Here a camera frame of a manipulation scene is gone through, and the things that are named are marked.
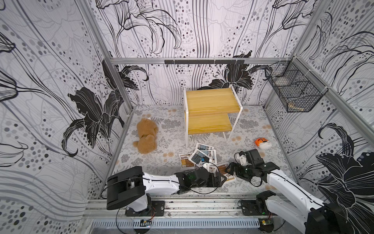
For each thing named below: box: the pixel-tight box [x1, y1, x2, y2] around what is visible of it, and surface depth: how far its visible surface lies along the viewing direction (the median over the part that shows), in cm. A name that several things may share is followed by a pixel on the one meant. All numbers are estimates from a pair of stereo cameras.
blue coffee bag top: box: [188, 148, 206, 167], surface depth 90 cm
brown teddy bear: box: [132, 114, 159, 155], surface depth 94 cm
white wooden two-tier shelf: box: [183, 84, 244, 148], surface depth 80 cm
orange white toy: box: [254, 137, 273, 151], surface depth 94 cm
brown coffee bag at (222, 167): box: [216, 161, 236, 181], surface depth 85 cm
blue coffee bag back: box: [195, 142, 215, 151], surface depth 97 cm
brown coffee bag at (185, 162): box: [178, 153, 196, 169], surface depth 88 cm
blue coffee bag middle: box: [204, 149, 218, 165], surface depth 92 cm
